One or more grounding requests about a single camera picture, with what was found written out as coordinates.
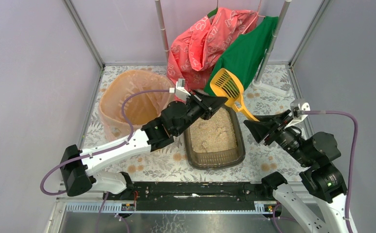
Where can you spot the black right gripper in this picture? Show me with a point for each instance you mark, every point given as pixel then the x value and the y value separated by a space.
pixel 273 129

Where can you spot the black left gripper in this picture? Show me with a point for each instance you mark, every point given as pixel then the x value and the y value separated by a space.
pixel 199 106

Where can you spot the yellow litter scoop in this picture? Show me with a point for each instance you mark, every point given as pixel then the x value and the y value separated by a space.
pixel 226 84

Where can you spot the grey translucent litter box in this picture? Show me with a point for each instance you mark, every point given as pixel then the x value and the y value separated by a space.
pixel 217 160

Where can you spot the yellow ribbed trash bin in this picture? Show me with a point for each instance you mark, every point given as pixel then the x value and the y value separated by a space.
pixel 136 109

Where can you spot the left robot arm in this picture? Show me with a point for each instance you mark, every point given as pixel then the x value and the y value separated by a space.
pixel 82 170

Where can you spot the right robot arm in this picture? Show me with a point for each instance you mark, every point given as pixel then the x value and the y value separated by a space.
pixel 321 178

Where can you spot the beige cat litter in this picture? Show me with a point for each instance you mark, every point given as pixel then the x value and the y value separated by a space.
pixel 213 135

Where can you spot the floral table mat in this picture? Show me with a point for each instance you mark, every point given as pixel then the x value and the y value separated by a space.
pixel 171 163

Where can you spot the white clothes rack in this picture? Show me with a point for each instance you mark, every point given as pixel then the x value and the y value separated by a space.
pixel 257 81

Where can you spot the green t-shirt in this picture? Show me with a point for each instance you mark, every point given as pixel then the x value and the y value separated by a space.
pixel 244 55

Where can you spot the pink patterned jacket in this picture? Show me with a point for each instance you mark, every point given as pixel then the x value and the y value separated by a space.
pixel 195 52

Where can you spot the pink plastic bin liner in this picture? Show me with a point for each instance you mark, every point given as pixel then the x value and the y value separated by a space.
pixel 133 103

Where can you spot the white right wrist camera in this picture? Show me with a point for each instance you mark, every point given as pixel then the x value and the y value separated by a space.
pixel 298 108

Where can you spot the white slotted cable duct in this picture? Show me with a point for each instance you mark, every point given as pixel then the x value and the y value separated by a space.
pixel 174 206

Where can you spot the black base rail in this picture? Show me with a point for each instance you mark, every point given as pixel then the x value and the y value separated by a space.
pixel 207 191

